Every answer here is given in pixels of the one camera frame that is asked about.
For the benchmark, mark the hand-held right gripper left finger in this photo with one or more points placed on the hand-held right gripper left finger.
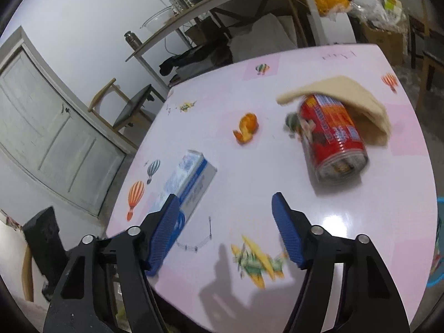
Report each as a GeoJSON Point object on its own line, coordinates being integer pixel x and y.
{"type": "Point", "coordinates": [164, 236]}

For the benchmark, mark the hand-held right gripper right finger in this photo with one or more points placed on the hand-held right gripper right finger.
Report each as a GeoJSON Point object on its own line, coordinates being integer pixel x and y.
{"type": "Point", "coordinates": [288, 232]}

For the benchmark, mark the blue white milk carton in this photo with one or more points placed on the blue white milk carton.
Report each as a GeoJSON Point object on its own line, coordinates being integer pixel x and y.
{"type": "Point", "coordinates": [187, 180]}

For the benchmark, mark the red drink can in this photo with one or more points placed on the red drink can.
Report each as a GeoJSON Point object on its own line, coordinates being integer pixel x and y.
{"type": "Point", "coordinates": [333, 135]}

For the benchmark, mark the orange peel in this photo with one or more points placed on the orange peel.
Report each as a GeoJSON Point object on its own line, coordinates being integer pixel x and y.
{"type": "Point", "coordinates": [247, 128]}

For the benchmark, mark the brown paper bag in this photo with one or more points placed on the brown paper bag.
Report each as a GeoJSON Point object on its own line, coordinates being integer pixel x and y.
{"type": "Point", "coordinates": [360, 100]}

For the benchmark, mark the blue plastic basket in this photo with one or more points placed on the blue plastic basket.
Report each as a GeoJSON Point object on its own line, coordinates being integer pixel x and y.
{"type": "Point", "coordinates": [437, 249]}

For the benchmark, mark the pink printed table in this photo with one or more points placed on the pink printed table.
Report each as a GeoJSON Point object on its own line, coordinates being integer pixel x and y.
{"type": "Point", "coordinates": [242, 187]}

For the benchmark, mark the white panelled door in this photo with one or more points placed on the white panelled door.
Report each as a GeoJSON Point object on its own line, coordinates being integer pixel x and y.
{"type": "Point", "coordinates": [52, 135]}

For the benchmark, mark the wooden chair with black seat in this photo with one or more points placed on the wooden chair with black seat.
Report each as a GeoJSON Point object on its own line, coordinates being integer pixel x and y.
{"type": "Point", "coordinates": [133, 107]}
{"type": "Point", "coordinates": [433, 52]}

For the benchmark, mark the black clothing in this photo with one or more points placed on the black clothing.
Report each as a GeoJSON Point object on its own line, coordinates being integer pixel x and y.
{"type": "Point", "coordinates": [197, 59]}

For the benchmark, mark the white cloth sack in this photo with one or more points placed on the white cloth sack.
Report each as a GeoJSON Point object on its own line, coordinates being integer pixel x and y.
{"type": "Point", "coordinates": [263, 38]}

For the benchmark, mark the steel thermos flask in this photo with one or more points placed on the steel thermos flask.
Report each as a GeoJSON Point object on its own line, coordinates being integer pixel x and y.
{"type": "Point", "coordinates": [133, 40]}

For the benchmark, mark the small cardboard box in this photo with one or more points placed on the small cardboard box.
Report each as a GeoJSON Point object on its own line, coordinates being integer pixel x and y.
{"type": "Point", "coordinates": [206, 31]}

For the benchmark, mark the white cabinet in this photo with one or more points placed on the white cabinet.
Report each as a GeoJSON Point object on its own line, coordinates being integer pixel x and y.
{"type": "Point", "coordinates": [334, 27]}

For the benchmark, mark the clear glass bowl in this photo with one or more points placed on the clear glass bowl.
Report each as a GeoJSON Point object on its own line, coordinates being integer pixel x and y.
{"type": "Point", "coordinates": [158, 17]}

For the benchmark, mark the long white side table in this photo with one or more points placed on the long white side table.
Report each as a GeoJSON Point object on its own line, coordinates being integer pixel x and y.
{"type": "Point", "coordinates": [215, 5]}

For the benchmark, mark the pile of white plastic bags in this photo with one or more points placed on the pile of white plastic bags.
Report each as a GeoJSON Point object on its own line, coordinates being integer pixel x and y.
{"type": "Point", "coordinates": [371, 10]}

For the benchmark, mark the green white package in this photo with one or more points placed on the green white package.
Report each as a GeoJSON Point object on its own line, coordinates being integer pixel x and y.
{"type": "Point", "coordinates": [392, 2]}

